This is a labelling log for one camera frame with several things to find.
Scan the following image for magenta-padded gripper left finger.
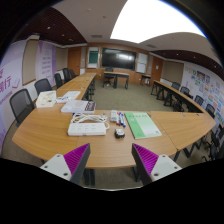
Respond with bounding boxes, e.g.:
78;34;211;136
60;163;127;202
39;143;92;186

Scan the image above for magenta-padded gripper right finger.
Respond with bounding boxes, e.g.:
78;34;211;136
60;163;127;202
131;143;183;186

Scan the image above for white power strip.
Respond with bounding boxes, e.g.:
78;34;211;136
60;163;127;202
67;122;107;137

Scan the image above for green booklet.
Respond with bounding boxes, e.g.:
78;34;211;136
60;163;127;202
124;112;163;140

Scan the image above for white paper sheets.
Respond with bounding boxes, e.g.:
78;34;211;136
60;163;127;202
62;90;82;101

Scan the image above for white cardboard box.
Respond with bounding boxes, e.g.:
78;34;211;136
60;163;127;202
35;90;57;109

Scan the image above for long wooden conference table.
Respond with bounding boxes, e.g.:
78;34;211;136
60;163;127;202
151;79;204;114
54;72;98;101

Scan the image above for small wooden side desk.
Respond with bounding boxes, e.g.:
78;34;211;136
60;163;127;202
140;73;153;87

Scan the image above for black chair at desk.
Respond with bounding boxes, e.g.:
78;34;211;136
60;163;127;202
102;67;115;88

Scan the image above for brown wooden door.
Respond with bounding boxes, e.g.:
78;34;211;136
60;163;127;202
150;55;164;84
67;47;82;76

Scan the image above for wooden lectern desk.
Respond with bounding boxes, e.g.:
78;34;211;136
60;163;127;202
103;70;130;90

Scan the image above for plain white whiteboard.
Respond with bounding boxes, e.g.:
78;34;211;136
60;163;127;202
135;52;149;74

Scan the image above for whiteboard with green panel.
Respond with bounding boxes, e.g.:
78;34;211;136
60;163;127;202
86;46;100;70

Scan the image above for bright ceiling light panel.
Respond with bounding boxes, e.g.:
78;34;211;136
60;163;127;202
109;0;207;44

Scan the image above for white power strip cable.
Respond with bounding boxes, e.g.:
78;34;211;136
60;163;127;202
70;112;111;131

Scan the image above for colourful wall notice display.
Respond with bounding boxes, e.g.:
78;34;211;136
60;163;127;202
186;68;224;128

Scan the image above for beige wall board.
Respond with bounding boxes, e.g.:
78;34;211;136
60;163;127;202
160;60;185;85

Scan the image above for purple wall banner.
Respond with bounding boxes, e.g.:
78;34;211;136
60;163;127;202
34;40;58;88

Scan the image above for white and purple wall poster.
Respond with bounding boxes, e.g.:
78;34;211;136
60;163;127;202
0;39;27;148

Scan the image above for large black wall screen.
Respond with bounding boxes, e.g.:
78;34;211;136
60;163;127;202
101;47;137;71

